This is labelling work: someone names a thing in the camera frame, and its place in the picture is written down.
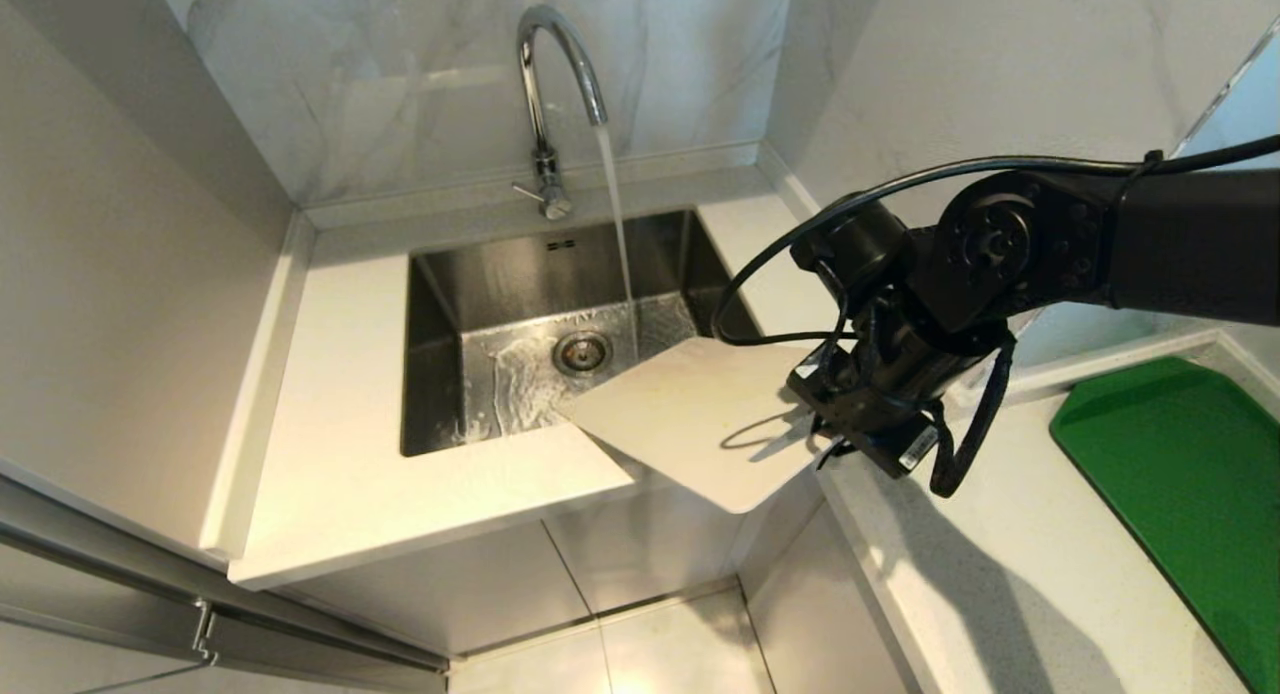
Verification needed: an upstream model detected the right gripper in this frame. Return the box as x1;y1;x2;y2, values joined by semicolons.
787;292;1013;480

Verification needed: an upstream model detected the white cutting board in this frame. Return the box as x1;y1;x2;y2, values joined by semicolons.
570;335;851;516

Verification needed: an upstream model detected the chrome gooseneck faucet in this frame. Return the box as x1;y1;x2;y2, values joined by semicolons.
511;4;610;222

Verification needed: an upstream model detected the round sink drain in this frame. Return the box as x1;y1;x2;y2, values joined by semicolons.
552;330;614;379

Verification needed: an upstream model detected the green plastic mat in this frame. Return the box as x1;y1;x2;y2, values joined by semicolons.
1049;356;1280;694

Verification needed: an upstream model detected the stainless steel sink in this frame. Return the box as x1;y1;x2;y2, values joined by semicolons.
399;208;763;459

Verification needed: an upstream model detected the black cable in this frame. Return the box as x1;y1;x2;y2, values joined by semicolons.
711;134;1280;348
928;334;1018;500

